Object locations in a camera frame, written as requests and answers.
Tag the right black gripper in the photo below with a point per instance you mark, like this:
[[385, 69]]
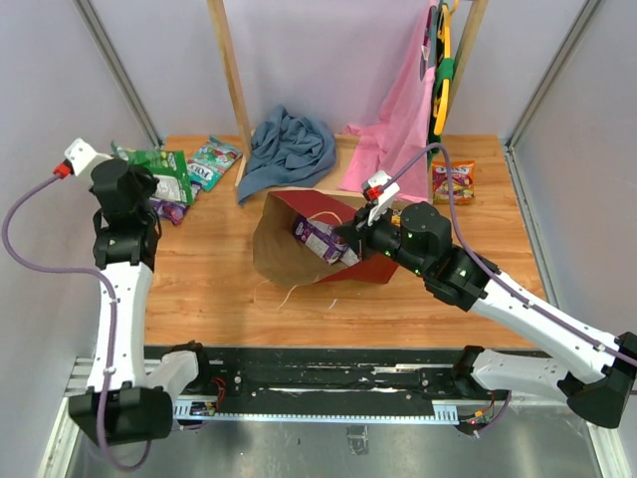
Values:
[[357, 235]]

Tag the brown red paper bag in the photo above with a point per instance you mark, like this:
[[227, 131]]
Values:
[[280, 257]]

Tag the orange Fox's fruits bag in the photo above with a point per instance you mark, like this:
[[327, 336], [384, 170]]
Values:
[[462, 185]]

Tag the green Fox's candy bag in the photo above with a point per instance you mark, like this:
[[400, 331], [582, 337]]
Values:
[[211, 161]]

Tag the green snack packet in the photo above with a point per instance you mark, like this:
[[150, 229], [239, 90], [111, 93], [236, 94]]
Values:
[[168, 167]]

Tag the yellow M&M's packet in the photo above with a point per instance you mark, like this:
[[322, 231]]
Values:
[[396, 217]]

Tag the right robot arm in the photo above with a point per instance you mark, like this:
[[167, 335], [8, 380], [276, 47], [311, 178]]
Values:
[[591, 371]]

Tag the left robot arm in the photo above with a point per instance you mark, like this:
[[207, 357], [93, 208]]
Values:
[[123, 403]]

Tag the purple white snack packet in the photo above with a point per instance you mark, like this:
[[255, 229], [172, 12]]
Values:
[[320, 238]]

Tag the pink shirt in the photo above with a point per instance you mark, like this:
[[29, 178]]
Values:
[[402, 128]]

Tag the blue crumpled cloth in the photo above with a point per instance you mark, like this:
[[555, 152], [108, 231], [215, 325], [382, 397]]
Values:
[[287, 150]]

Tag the green hanger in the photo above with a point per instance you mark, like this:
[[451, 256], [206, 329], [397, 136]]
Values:
[[444, 76]]

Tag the grey hanger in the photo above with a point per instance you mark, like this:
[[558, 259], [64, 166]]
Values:
[[429, 45]]

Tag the yellow hanger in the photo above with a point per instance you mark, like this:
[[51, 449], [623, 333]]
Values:
[[444, 37]]

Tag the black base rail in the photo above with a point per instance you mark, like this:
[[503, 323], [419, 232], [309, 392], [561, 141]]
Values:
[[333, 385]]

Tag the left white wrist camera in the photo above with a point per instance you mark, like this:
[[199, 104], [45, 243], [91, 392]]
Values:
[[80, 160]]

